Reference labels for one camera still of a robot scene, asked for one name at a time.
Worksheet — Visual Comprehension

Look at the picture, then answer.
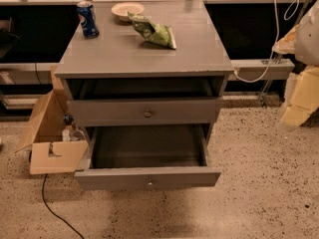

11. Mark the blue Pepsi can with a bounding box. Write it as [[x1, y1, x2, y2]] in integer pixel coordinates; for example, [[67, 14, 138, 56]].
[[77, 1, 100, 38]]

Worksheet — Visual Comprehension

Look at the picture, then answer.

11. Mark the white bowl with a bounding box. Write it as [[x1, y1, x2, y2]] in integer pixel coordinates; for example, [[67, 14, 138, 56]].
[[111, 2, 145, 22]]

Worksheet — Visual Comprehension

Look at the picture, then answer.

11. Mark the open cardboard box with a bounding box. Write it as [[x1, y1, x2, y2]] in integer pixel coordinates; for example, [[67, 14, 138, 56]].
[[15, 66, 89, 174]]

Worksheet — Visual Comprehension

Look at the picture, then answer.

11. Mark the metal pole stand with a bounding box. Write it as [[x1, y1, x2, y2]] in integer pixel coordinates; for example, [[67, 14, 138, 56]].
[[257, 0, 319, 108]]

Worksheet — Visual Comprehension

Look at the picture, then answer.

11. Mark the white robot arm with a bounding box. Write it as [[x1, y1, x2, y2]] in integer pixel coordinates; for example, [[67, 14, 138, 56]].
[[272, 8, 319, 130]]

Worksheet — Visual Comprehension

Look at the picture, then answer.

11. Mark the white hanging cable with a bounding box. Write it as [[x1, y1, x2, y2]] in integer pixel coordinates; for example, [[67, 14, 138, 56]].
[[232, 0, 301, 84]]

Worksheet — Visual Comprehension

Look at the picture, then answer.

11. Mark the grey top drawer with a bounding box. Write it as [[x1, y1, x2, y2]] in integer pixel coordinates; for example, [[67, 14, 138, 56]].
[[68, 97, 222, 126]]

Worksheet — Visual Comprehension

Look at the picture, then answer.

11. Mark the white bottle in box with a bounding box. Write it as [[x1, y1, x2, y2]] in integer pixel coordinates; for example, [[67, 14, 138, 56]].
[[62, 127, 71, 141]]

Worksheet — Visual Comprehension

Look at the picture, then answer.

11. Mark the green chip bag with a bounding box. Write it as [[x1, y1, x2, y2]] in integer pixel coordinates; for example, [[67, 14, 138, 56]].
[[128, 12, 176, 50]]

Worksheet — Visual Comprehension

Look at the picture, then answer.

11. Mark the black floor cable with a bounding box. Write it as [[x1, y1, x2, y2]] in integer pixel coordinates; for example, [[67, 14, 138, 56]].
[[41, 173, 86, 239]]

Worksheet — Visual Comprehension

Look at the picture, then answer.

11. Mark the grey drawer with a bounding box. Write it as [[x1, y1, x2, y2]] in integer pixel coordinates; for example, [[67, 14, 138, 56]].
[[75, 124, 220, 190], [68, 97, 222, 126]]

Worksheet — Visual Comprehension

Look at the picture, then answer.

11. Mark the grey drawer cabinet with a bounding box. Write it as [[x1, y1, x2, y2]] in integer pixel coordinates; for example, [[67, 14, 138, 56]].
[[54, 0, 235, 141]]

